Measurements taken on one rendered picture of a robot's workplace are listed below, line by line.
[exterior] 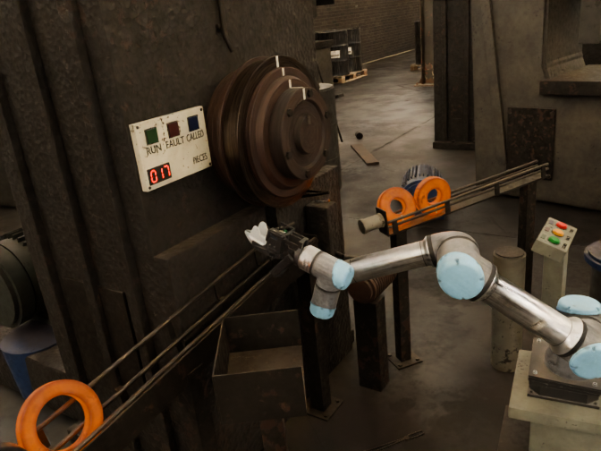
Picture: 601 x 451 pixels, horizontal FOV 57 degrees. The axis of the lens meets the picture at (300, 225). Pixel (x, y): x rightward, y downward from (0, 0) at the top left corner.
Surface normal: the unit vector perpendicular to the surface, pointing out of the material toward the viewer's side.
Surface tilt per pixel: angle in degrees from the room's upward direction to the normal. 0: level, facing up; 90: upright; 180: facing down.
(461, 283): 90
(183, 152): 90
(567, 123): 90
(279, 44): 90
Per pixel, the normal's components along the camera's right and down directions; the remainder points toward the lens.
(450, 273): -0.31, 0.37
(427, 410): -0.10, -0.93
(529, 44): -0.72, 0.31
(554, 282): -0.54, 0.35
